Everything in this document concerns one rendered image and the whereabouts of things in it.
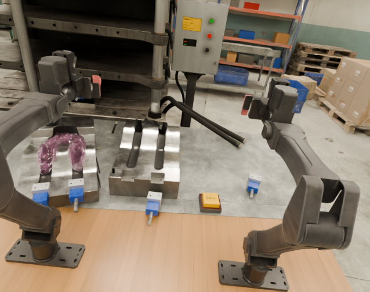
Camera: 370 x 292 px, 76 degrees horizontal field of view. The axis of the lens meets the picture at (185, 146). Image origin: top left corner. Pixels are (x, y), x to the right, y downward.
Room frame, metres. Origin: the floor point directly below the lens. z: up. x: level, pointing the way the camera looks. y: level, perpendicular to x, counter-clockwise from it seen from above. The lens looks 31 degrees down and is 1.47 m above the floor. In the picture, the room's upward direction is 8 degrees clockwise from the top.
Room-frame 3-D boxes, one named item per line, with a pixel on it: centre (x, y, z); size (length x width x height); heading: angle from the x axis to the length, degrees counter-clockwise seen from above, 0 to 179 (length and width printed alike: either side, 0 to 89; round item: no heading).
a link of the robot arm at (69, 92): (0.61, 0.36, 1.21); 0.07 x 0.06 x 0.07; 2
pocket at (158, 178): (0.70, 0.09, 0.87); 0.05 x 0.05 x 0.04; 6
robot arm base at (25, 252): (0.40, 0.35, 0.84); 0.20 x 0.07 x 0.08; 92
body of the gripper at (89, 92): (0.67, 0.36, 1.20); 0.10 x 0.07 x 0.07; 92
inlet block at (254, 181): (0.78, -0.31, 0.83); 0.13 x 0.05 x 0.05; 164
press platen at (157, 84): (1.74, 0.82, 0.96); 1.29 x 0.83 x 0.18; 96
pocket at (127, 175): (0.69, 0.19, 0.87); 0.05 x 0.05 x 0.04; 6
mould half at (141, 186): (0.92, 0.16, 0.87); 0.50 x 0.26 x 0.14; 6
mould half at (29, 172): (0.80, 0.50, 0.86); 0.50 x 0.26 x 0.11; 23
